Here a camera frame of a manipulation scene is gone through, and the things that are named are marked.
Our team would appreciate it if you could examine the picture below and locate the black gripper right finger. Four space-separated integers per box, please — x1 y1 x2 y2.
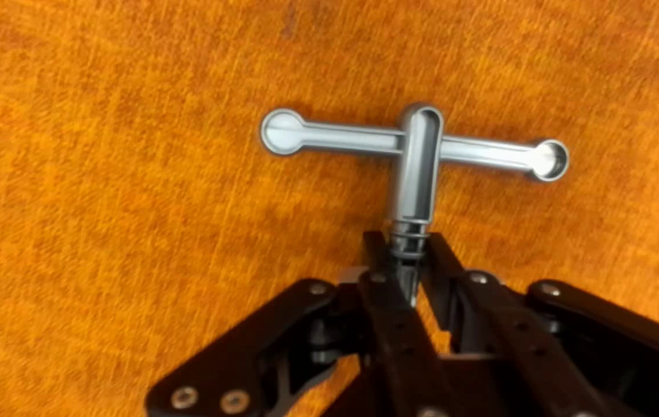
419 233 659 417

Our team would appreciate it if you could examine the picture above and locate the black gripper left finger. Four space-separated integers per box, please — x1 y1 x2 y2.
142 229 457 417

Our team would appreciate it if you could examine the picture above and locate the silver T-shaped tool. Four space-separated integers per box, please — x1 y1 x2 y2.
258 103 573 262

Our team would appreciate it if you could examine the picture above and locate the orange fabric sofa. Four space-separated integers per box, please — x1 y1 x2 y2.
0 0 659 417

